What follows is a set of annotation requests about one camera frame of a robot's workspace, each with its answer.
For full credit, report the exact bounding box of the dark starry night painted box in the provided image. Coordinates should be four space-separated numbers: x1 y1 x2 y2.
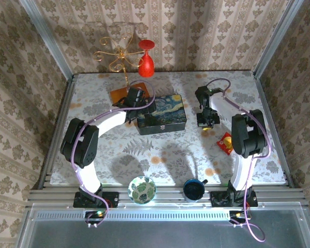
136 94 188 136

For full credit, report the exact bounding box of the red snack packet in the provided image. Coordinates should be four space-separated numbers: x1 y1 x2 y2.
216 131 235 156

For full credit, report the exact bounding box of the red wine glass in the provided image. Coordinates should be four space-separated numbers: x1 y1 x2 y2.
137 39 155 78

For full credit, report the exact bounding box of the floral patterned tablecloth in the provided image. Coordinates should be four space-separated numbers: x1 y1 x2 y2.
50 71 287 185

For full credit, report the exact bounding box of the dark blue mug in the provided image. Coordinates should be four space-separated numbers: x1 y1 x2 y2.
182 178 209 202

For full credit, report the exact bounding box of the green leaf patterned bowl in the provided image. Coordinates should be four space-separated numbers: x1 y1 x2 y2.
128 175 157 205

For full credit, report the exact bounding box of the perforated metal strip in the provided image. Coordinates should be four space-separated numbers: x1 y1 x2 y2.
33 212 304 221

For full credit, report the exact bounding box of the small controller board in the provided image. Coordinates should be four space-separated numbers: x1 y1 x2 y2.
84 210 109 229
228 210 251 228

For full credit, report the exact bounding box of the grey metal shelf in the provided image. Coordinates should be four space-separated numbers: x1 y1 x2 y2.
15 219 310 248

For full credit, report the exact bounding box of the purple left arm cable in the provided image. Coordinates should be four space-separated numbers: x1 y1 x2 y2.
70 80 157 228

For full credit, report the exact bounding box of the gold wire stand wooden base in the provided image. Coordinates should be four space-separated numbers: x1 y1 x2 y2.
92 32 150 109

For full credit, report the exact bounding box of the aluminium side rail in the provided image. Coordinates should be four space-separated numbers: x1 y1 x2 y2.
37 74 77 187
253 72 295 188

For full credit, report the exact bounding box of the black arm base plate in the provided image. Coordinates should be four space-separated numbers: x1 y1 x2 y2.
210 190 259 207
72 192 119 209

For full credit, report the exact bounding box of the aluminium front rail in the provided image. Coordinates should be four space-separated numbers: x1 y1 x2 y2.
28 183 308 209

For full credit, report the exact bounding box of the aluminium frame post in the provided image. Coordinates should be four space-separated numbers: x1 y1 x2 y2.
18 0 77 81
252 0 304 78

